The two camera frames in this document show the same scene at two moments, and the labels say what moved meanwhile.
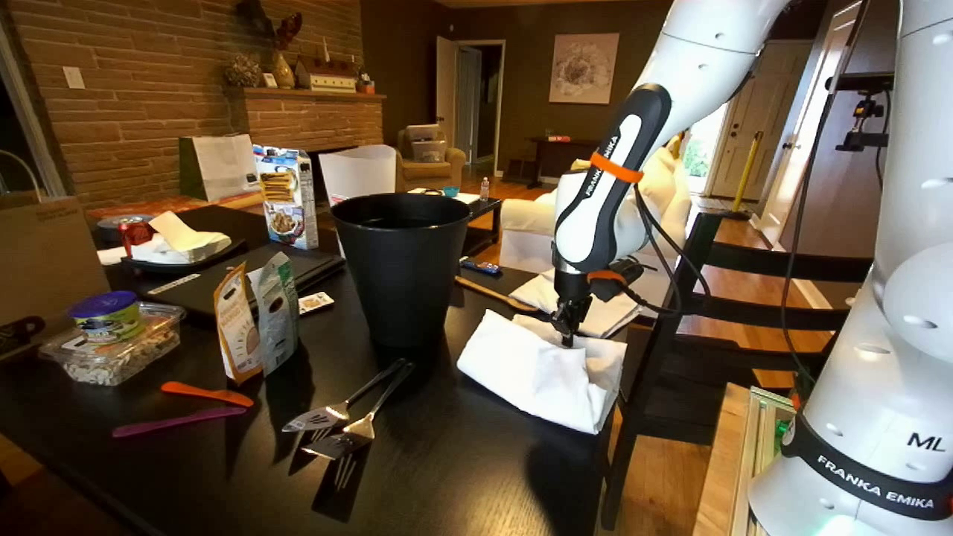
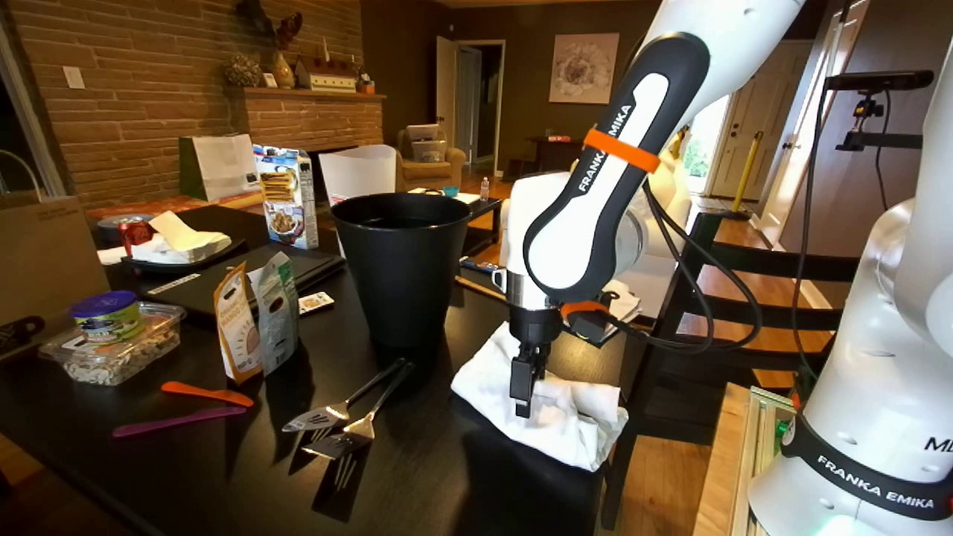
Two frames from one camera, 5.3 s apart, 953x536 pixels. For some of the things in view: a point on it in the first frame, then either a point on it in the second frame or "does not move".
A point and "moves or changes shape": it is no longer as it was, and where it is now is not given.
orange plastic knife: x=186 y=388 does not move
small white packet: x=313 y=303 does not move
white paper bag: x=216 y=165 does not move
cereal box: x=288 y=196 does not move
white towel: x=572 y=385 moves or changes shape
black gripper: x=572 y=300 -> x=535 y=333
